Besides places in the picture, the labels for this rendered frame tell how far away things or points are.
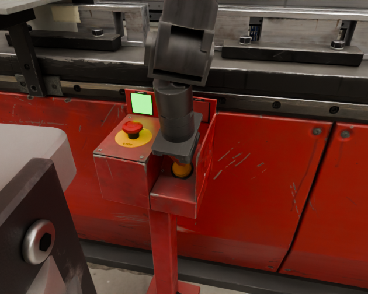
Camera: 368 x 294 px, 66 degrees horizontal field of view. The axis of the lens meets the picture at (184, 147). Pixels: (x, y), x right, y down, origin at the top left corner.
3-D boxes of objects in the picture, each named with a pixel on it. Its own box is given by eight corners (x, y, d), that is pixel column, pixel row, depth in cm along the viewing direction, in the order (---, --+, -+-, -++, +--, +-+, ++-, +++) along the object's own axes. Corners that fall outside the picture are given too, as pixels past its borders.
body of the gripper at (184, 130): (202, 120, 53) (202, 88, 47) (188, 163, 47) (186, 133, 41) (169, 115, 54) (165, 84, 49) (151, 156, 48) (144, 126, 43)
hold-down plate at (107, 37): (7, 45, 76) (3, 33, 74) (20, 39, 80) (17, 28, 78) (114, 51, 71) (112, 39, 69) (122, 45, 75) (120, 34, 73)
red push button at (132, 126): (120, 143, 56) (117, 127, 53) (128, 132, 59) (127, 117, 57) (139, 146, 55) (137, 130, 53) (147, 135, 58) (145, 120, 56)
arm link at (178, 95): (149, 88, 39) (191, 87, 38) (155, 59, 43) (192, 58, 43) (156, 124, 44) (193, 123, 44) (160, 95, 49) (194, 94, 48)
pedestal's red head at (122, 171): (101, 199, 59) (84, 124, 49) (134, 155, 71) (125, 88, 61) (195, 220, 54) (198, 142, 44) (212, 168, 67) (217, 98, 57)
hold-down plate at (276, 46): (221, 58, 67) (222, 45, 65) (223, 51, 71) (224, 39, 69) (360, 66, 62) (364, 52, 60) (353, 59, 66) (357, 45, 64)
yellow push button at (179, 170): (172, 177, 59) (169, 174, 57) (176, 160, 60) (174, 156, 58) (190, 180, 58) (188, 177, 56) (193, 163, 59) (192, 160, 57)
